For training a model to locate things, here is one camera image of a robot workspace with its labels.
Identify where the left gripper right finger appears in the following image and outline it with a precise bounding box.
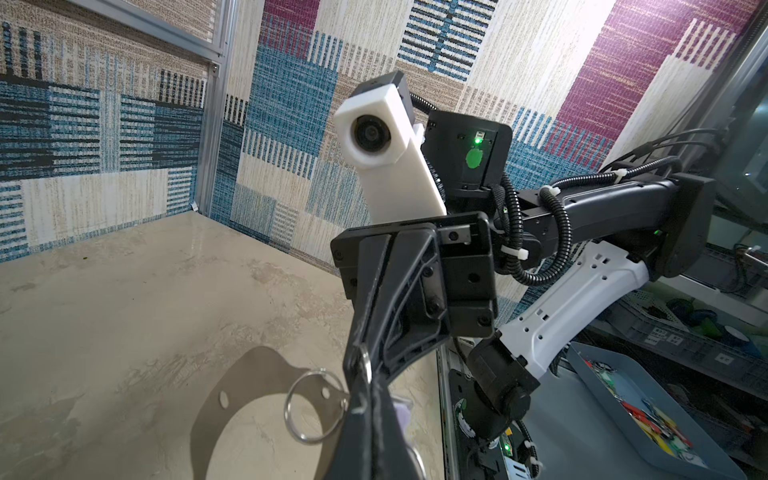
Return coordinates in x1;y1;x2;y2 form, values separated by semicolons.
371;380;419;479

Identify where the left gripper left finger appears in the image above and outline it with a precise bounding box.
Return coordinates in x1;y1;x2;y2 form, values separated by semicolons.
325;377;373;480

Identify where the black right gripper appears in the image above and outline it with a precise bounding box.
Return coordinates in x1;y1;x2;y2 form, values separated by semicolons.
330;211;498;384

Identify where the key with purple tag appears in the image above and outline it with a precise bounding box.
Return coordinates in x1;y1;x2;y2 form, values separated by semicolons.
391;394;415;437

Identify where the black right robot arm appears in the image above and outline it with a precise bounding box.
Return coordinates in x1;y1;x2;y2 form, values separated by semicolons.
331;109;715;445

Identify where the blue tray with keys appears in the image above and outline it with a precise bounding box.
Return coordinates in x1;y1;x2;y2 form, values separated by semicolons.
567;342;745;479

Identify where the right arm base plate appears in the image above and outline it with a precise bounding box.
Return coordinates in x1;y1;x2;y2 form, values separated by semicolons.
440;368;543;479

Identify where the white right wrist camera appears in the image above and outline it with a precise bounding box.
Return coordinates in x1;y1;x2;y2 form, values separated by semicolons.
333;70;447;224

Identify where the black corrugated cable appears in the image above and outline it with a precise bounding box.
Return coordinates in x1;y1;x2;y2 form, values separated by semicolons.
410;89;685;288

